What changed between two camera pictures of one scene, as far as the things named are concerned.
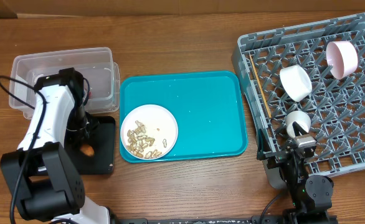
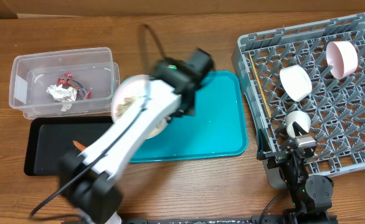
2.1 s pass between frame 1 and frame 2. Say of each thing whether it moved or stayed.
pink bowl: stayed
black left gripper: moved
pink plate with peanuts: moved
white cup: stayed
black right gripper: stayed
